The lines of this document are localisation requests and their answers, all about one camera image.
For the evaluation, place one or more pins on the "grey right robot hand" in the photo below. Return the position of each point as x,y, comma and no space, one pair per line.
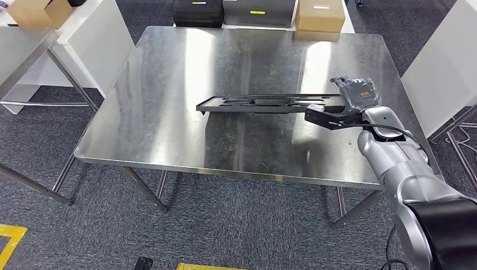
359,95

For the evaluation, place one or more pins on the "black plastic plate bracket part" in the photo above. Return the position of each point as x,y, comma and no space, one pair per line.
268,106

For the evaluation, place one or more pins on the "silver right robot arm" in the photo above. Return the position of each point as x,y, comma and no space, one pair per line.
402,164

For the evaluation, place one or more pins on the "stainless steel workbench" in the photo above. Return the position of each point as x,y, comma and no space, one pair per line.
186,93

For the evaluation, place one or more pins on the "tan cardboard box white label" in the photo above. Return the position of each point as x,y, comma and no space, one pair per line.
320,18

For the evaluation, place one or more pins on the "white partition panel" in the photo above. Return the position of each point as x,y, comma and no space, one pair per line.
443,67

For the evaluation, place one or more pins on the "grey metal box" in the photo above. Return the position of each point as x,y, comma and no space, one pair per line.
257,18

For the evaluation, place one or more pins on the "black equipment case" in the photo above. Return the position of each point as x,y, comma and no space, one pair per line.
197,15

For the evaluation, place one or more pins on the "yellow floor tape square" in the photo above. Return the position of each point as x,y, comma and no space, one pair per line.
11,231
208,267

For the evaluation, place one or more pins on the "white cabinet panel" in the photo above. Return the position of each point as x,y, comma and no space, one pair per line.
93,37

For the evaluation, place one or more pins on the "small black floor block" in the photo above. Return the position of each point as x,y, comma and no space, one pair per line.
143,264

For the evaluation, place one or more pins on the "brown cardboard box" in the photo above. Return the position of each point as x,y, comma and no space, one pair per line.
33,13

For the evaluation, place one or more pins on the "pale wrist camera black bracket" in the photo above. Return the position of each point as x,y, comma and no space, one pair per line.
320,117

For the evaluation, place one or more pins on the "steel frame table legs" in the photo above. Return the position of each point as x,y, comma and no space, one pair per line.
462,159

